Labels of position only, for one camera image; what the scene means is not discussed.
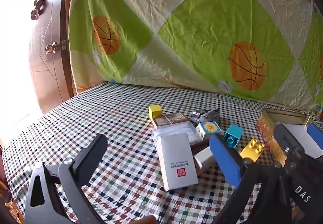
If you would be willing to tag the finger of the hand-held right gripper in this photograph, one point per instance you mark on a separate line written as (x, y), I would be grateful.
(316, 137)
(287, 142)

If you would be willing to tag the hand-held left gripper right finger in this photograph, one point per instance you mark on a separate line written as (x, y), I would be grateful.
(224, 161)

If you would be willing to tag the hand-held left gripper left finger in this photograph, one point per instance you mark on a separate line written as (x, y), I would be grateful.
(92, 153)

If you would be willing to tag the white rectangular adapter block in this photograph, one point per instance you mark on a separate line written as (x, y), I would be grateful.
(204, 159)

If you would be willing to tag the golden metal tin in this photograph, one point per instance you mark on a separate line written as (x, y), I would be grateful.
(267, 128)

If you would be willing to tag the cyan mouse print brick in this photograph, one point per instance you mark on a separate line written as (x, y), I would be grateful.
(233, 135)

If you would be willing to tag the yellow face toy brick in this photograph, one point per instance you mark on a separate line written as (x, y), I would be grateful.
(252, 149)

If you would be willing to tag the white sun print brick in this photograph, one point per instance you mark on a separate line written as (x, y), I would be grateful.
(209, 128)

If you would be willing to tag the white plastic case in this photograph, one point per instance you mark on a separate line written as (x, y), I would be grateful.
(194, 135)

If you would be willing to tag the white paper booklet box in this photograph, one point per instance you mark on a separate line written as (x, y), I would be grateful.
(176, 161)

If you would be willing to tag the checkered tablecloth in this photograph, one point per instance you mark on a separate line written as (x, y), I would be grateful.
(113, 118)

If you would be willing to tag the yellow cube block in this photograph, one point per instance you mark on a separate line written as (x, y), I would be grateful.
(154, 111)

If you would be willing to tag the brown wooden door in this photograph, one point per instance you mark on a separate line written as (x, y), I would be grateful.
(43, 70)

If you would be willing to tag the brass door knob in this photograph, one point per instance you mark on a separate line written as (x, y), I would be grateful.
(51, 48)

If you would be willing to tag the basketball print bed sheet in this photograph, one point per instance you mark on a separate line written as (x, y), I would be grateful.
(201, 24)

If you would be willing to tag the dark carved door ornament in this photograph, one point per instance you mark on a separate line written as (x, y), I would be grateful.
(39, 1)

